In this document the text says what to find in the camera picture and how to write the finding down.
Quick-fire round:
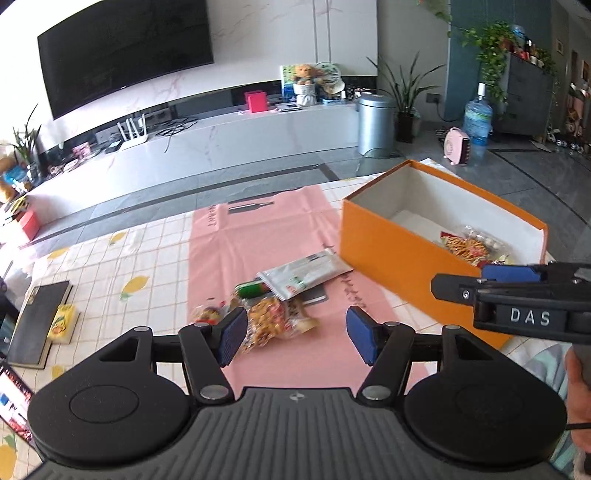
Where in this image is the silver white snack pouch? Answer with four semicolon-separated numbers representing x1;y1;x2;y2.
257;249;353;302

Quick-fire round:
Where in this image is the green sausage stick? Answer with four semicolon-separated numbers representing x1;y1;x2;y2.
235;280;270;299

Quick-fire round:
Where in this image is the yellow small box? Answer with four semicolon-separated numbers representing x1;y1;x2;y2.
47;304;78;344

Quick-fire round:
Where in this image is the black notebook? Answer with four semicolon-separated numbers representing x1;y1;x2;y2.
7;280;72;369

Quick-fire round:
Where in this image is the small red snack packet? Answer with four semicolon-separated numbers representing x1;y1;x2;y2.
190;304;228;325

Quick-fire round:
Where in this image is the black television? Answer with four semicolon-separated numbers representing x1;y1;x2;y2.
37;0;213;119

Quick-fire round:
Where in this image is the orange chips packet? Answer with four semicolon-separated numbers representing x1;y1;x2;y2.
440;232;489;266

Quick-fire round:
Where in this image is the potted floor plant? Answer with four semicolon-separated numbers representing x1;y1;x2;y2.
367;52;446;143

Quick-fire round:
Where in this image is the dark grey cabinet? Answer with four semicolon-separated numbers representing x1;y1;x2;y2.
493;54;554;137

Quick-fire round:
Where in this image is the peanut snack packet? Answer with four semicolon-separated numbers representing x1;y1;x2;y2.
238;294;320;352

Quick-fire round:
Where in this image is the silver trash bin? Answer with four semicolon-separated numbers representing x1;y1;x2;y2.
356;93;394;158

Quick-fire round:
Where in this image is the orange cardboard box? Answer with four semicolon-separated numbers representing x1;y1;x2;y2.
339;160;548;330

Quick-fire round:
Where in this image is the right human hand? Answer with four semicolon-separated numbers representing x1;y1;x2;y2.
565;348;591;453

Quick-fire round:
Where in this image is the hanging green vine plant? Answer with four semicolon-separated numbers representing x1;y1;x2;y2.
452;20;517;104

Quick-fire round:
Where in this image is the white tv console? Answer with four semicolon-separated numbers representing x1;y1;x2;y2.
29;103;359;224

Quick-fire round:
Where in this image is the white wifi router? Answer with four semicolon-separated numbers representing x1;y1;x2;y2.
117;114;148;150

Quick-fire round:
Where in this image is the pink small heater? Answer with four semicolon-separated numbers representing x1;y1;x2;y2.
443;127;471;165

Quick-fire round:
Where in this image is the red box on console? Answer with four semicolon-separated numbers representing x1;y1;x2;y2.
245;90;269;114

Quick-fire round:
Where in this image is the blue water jug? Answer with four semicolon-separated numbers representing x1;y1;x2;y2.
463;83;493;147

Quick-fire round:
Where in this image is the clear candy packet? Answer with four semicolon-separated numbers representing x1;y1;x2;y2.
463;225;512;264

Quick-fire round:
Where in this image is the teddy bear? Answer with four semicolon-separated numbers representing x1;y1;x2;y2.
294;64;324;85

